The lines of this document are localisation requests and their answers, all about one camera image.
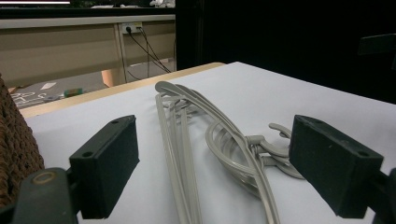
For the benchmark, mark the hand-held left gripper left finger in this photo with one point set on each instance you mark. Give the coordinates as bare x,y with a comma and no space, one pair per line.
104,168

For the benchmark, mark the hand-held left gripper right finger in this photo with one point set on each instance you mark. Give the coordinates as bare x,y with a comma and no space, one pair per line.
333,165

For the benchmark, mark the grey plastic clothes hanger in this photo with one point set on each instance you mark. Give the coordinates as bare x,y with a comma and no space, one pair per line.
289,173
218,147
246,146

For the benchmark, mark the brown wicker basket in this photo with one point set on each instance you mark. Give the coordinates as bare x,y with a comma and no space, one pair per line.
17,146

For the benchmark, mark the small grey toy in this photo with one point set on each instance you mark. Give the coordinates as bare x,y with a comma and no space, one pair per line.
51,98

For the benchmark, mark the white paper scrap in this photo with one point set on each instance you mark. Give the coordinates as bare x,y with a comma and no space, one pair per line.
48,86

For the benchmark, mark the white table sheet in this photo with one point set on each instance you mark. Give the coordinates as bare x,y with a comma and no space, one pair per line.
249,93

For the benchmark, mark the beige desk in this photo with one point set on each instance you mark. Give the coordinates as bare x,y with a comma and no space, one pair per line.
56,53

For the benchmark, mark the black curtain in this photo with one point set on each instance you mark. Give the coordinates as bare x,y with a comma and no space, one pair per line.
280,37

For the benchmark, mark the white wall socket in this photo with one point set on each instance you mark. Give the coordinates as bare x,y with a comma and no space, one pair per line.
133,27

